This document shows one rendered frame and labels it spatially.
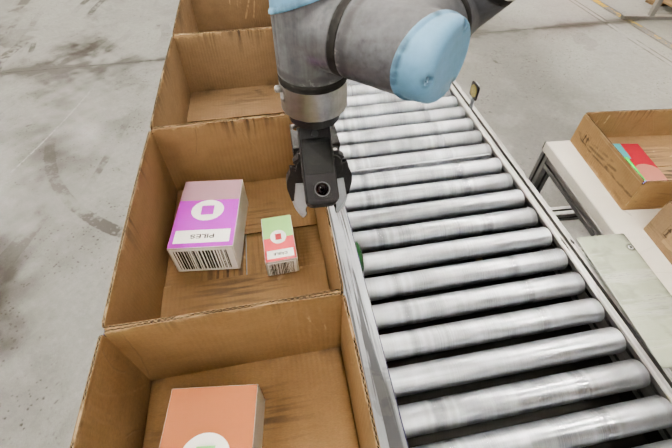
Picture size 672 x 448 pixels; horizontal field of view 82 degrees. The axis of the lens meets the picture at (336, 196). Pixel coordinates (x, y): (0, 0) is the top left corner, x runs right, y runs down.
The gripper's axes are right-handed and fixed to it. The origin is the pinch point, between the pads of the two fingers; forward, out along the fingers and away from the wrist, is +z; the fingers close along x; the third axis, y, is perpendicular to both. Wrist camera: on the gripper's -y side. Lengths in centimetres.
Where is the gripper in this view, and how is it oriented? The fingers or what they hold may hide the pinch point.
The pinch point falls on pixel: (320, 212)
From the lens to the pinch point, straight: 67.2
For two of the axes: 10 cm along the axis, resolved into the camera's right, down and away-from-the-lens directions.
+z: 0.0, 6.8, 7.3
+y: -1.8, -7.2, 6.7
